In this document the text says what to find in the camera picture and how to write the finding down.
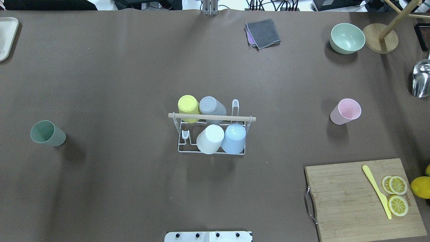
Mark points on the white wire cup holder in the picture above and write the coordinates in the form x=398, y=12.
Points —
x=189, y=126

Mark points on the black object at right edge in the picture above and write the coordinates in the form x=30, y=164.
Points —
x=419, y=28

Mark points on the light blue plastic cup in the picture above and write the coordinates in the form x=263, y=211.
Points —
x=234, y=139

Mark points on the lemon slice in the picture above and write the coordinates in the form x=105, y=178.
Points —
x=397, y=185
x=385, y=184
x=398, y=205

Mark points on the green plastic cup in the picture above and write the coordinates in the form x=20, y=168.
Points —
x=46, y=132

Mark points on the wooden cutting board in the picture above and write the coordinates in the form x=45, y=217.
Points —
x=347, y=208

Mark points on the yellow plastic cup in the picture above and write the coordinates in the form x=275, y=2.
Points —
x=187, y=104

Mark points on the grey folded cloth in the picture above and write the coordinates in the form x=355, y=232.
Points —
x=264, y=33

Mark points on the pink plastic cup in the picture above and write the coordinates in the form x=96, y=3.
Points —
x=347, y=110

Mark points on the beige tray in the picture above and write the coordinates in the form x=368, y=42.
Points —
x=8, y=29

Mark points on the metal scoop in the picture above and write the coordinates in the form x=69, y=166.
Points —
x=421, y=78

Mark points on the light green bowl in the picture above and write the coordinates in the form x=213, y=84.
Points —
x=346, y=38

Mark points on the lemon slice upper right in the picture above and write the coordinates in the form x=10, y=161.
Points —
x=397, y=185

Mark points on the lemon slice upper left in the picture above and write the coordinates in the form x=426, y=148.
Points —
x=385, y=184

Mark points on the yellow plastic knife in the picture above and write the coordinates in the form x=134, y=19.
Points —
x=381, y=196

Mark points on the lemon slice lower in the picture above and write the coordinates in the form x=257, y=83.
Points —
x=398, y=205

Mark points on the purple cloth under grey cloth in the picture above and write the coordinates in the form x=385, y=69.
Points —
x=250, y=39

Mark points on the whole yellow lemon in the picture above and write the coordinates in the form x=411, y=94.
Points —
x=420, y=187

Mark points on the grey plastic cup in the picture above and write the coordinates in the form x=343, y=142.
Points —
x=211, y=106

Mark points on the white metal base plate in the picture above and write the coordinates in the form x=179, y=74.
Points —
x=209, y=236

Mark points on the white plastic cup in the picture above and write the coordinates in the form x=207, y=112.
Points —
x=210, y=139

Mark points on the aluminium camera mount post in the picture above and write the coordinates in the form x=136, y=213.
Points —
x=210, y=7

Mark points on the wooden stand with round base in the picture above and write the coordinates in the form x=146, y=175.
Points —
x=382, y=38

